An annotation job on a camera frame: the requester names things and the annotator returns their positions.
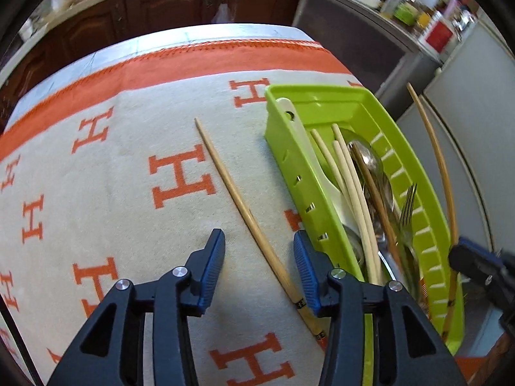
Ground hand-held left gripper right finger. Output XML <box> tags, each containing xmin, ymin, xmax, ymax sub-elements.
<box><xmin>293</xmin><ymin>230</ymin><xmax>469</xmax><ymax>386</ymax></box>

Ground brown wooden kitchen cabinets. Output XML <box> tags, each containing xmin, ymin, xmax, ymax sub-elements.
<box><xmin>0</xmin><ymin>0</ymin><xmax>302</xmax><ymax>101</ymax></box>

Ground white ceramic spoon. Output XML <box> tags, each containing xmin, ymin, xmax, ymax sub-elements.
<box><xmin>276</xmin><ymin>97</ymin><xmax>355</xmax><ymax>230</ymax></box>

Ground steel tablespoon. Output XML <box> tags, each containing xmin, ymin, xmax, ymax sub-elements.
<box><xmin>347</xmin><ymin>131</ymin><xmax>393</xmax><ymax>210</ymax></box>

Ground green label oil bottle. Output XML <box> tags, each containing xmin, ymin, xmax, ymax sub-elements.
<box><xmin>394</xmin><ymin>0</ymin><xmax>423</xmax><ymax>25</ymax></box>

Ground grey refrigerator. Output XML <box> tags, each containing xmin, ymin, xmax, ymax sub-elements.
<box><xmin>392</xmin><ymin>16</ymin><xmax>515</xmax><ymax>250</ymax></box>

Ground grey cabinet frosted doors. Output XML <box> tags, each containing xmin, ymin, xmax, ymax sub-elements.
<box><xmin>292</xmin><ymin>0</ymin><xmax>443</xmax><ymax>105</ymax></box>

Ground orange printed blanket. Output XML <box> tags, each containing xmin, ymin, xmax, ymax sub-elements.
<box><xmin>0</xmin><ymin>34</ymin><xmax>515</xmax><ymax>386</ymax></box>

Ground green plastic tray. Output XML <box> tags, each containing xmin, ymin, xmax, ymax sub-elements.
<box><xmin>263</xmin><ymin>84</ymin><xmax>465</xmax><ymax>386</ymax></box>

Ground red striped bamboo chopstick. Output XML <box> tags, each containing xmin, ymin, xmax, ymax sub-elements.
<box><xmin>310</xmin><ymin>129</ymin><xmax>377</xmax><ymax>284</ymax></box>

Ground red label jar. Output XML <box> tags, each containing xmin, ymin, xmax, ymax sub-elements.
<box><xmin>418</xmin><ymin>16</ymin><xmax>461</xmax><ymax>55</ymax></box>

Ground clear plastic bottle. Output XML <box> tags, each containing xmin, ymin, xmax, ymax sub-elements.
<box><xmin>380</xmin><ymin>0</ymin><xmax>407</xmax><ymax>19</ymax></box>

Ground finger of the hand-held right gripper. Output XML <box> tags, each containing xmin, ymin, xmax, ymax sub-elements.
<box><xmin>461</xmin><ymin>238</ymin><xmax>515</xmax><ymax>268</ymax></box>
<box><xmin>448</xmin><ymin>244</ymin><xmax>515</xmax><ymax>330</ymax></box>

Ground clear plastic bag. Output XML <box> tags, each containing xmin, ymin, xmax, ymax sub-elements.
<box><xmin>211</xmin><ymin>2</ymin><xmax>234</xmax><ymax>25</ymax></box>

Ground brown wooden chopstick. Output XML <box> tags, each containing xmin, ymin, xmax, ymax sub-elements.
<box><xmin>351</xmin><ymin>145</ymin><xmax>405</xmax><ymax>270</ymax></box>

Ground steel fork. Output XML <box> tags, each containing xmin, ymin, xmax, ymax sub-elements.
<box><xmin>396</xmin><ymin>183</ymin><xmax>421</xmax><ymax>298</ymax></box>

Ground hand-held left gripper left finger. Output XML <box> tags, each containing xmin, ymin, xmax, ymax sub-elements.
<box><xmin>46</xmin><ymin>228</ymin><xmax>227</xmax><ymax>386</ymax></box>

